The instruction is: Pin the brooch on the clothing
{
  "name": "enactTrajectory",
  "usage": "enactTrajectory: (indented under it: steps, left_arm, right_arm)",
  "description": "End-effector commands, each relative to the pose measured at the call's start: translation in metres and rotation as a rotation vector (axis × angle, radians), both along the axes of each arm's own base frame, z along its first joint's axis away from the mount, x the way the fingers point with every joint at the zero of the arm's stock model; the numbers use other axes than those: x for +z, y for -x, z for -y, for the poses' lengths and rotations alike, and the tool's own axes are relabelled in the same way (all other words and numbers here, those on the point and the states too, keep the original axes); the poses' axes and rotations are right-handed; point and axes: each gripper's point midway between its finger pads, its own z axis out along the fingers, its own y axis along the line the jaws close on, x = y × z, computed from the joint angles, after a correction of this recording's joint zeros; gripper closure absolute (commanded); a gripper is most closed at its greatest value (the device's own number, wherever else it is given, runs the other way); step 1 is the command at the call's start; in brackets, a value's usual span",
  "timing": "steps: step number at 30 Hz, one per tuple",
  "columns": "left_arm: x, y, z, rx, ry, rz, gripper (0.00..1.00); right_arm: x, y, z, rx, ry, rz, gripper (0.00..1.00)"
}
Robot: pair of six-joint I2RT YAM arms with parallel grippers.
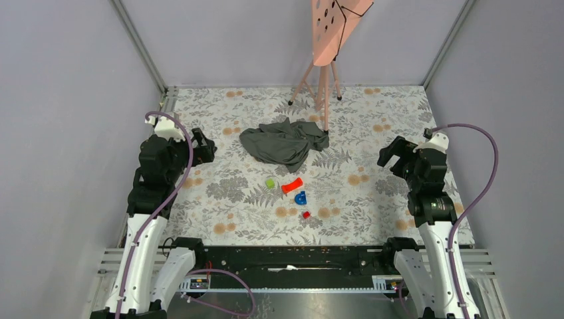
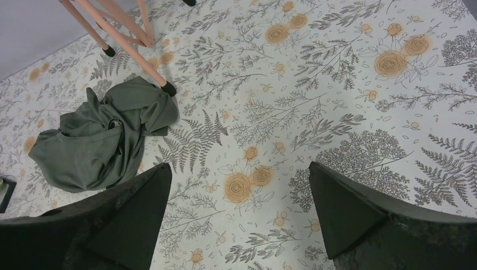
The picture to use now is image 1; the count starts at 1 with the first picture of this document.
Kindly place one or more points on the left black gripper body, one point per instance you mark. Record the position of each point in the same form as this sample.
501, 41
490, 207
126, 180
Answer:
201, 154

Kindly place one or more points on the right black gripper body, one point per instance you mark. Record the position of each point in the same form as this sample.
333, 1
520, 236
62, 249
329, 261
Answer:
404, 149

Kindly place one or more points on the dark grey t-shirt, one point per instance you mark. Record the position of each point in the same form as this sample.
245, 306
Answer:
284, 143

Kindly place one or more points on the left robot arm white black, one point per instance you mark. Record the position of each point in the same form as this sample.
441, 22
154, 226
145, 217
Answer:
163, 164

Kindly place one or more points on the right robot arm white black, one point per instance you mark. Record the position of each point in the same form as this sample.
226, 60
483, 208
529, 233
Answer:
440, 289

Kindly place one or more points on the green toy block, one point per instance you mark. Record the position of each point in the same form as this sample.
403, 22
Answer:
270, 184

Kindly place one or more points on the red curved toy block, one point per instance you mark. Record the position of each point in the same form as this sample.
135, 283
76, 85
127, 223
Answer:
294, 185

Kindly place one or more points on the blue D-shaped toy block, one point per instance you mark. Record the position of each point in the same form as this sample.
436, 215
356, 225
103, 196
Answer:
301, 198

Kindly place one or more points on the pink music stand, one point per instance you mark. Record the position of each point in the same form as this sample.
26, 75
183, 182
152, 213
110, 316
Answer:
332, 24

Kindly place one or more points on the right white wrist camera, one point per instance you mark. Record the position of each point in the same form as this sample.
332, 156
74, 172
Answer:
435, 141

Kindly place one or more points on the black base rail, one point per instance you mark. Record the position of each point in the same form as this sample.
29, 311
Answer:
292, 268

